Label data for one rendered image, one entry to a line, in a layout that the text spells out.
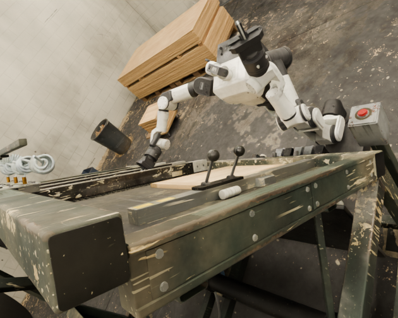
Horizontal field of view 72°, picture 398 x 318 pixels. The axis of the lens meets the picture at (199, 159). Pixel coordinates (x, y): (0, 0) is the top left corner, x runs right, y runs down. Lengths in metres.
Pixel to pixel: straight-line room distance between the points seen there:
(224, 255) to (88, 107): 6.30
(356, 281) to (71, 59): 6.55
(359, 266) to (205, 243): 0.86
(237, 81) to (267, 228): 0.89
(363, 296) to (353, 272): 0.09
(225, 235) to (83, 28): 7.07
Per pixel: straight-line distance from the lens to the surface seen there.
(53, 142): 6.30
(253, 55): 1.03
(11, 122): 6.21
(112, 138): 5.52
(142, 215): 0.71
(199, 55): 4.89
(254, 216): 0.60
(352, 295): 1.26
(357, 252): 1.29
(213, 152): 0.80
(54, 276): 0.38
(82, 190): 1.42
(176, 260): 0.47
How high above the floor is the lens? 1.97
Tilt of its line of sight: 33 degrees down
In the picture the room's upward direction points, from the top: 51 degrees counter-clockwise
